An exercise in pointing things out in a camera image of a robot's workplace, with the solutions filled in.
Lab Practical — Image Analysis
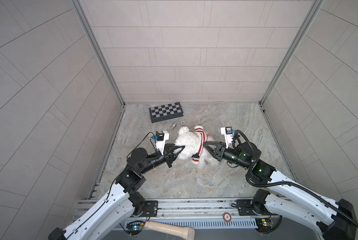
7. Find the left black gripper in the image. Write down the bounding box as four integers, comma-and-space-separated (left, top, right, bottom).
136, 146, 183, 176

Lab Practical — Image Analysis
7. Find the beige wooden handle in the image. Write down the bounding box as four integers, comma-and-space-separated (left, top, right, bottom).
144, 221, 195, 240

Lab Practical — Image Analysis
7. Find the round red white sticker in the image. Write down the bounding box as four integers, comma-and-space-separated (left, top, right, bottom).
223, 213, 232, 223

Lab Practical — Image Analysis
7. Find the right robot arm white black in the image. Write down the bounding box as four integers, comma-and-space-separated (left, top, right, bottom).
203, 142, 358, 240

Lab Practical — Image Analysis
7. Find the right green circuit board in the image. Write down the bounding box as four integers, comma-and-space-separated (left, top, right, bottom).
255, 218, 273, 233

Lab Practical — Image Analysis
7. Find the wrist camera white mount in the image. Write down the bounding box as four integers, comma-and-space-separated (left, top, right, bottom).
152, 131, 170, 155
221, 127, 236, 148

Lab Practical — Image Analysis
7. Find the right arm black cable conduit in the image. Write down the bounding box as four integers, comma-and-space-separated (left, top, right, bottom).
232, 129, 358, 239

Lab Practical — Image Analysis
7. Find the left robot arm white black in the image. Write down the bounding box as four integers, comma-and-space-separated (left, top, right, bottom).
48, 144, 184, 240

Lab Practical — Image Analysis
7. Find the green circuit board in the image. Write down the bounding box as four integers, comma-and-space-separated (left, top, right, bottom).
126, 221, 145, 236
255, 218, 273, 233

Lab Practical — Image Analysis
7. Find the left green circuit board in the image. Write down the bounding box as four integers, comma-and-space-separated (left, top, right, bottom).
126, 221, 145, 236

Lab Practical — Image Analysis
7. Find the white teddy bear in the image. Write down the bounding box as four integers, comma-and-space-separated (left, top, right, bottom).
175, 127, 218, 168

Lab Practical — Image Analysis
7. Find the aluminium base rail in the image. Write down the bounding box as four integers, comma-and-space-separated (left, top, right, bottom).
74, 196, 317, 221

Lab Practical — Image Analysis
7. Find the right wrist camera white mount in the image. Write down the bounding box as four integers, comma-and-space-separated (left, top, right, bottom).
221, 127, 236, 148

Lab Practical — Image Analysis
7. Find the red white striped knit sweater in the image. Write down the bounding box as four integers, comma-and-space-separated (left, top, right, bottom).
192, 126, 209, 164

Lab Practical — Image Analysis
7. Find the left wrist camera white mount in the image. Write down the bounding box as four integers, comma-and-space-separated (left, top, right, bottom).
152, 131, 170, 155

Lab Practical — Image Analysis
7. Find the folded black white chessboard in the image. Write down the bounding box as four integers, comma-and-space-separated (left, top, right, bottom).
149, 102, 184, 123

